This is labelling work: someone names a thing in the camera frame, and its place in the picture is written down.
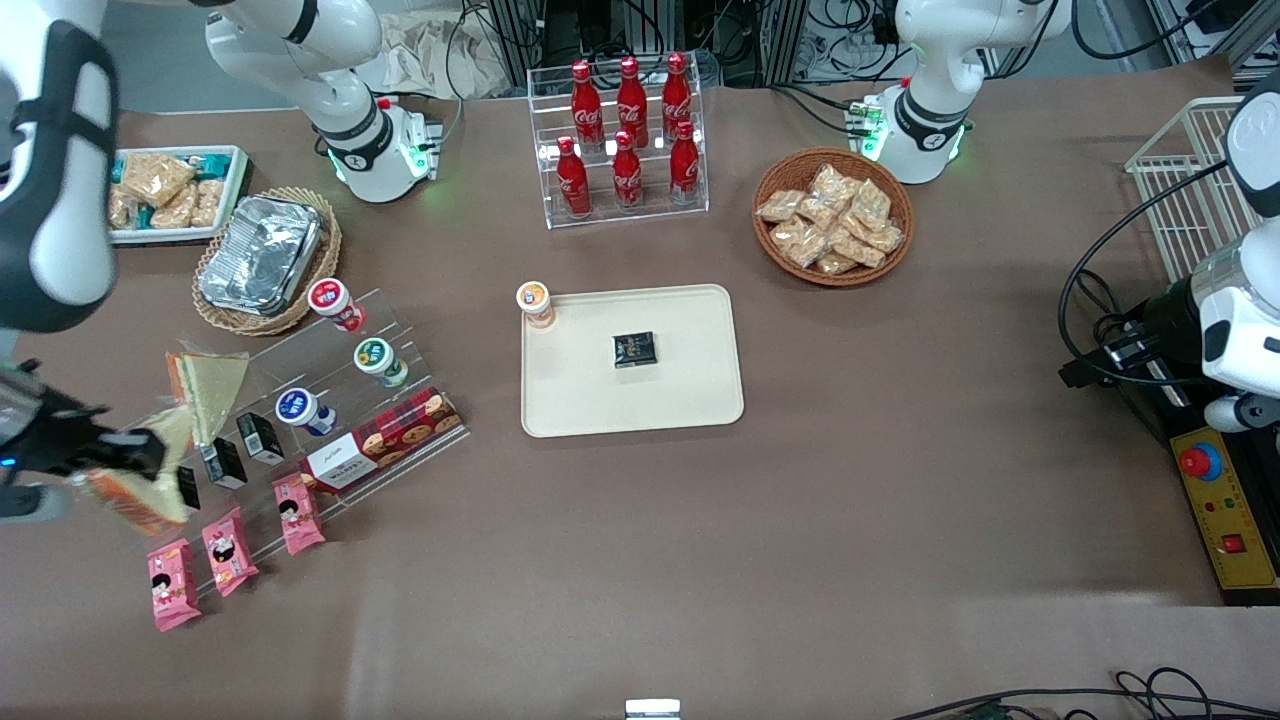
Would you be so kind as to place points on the round wicker basket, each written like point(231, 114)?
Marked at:
point(775, 175)

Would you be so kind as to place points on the crumpled beige paper bag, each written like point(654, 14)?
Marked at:
point(430, 55)

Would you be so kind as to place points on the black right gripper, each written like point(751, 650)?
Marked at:
point(55, 436)

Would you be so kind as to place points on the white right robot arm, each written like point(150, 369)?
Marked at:
point(300, 45)

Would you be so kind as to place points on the clear bag of crackers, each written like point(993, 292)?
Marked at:
point(872, 202)
point(884, 238)
point(780, 206)
point(858, 250)
point(836, 264)
point(798, 243)
point(818, 212)
point(834, 184)

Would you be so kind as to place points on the aluminium foil container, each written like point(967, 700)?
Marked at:
point(260, 255)

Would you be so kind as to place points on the small black carton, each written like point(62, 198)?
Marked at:
point(224, 464)
point(190, 488)
point(261, 438)

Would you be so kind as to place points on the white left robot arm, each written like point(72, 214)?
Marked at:
point(935, 60)

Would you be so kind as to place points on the red tartan cookie box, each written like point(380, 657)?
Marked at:
point(385, 440)

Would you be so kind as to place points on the blue lid cup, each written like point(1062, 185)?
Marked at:
point(300, 408)

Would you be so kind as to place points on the pink snack packet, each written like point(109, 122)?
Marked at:
point(229, 552)
point(172, 585)
point(298, 514)

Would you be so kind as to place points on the rice cracker packet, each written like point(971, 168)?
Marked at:
point(175, 212)
point(208, 202)
point(157, 176)
point(122, 205)

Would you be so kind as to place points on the yellow emergency stop box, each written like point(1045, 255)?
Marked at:
point(1225, 510)

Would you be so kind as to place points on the small white box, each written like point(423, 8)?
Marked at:
point(652, 710)

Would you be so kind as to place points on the clear acrylic bottle rack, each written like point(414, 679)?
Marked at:
point(650, 215)

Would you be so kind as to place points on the clear acrylic stepped stand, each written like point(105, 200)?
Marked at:
point(290, 355)

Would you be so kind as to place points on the white rectangular plastic bin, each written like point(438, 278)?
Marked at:
point(235, 185)

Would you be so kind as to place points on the red cola bottle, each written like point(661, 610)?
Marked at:
point(677, 95)
point(586, 105)
point(685, 170)
point(631, 100)
point(573, 185)
point(627, 178)

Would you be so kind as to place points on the beige plastic tray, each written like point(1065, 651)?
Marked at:
point(632, 362)

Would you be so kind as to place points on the orange lid cup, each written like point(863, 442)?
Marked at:
point(535, 300)

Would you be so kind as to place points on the red lid cup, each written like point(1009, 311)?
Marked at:
point(331, 300)

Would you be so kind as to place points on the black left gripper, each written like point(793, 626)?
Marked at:
point(1163, 321)

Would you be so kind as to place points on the triangle sandwich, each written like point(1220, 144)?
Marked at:
point(212, 392)
point(150, 495)

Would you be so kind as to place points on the green lid cup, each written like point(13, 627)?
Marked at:
point(376, 358)

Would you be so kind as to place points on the oval wicker basket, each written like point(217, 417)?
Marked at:
point(325, 240)

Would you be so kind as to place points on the small black snack packet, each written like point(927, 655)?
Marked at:
point(633, 349)

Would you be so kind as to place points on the teal snack packet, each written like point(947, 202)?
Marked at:
point(213, 165)
point(145, 217)

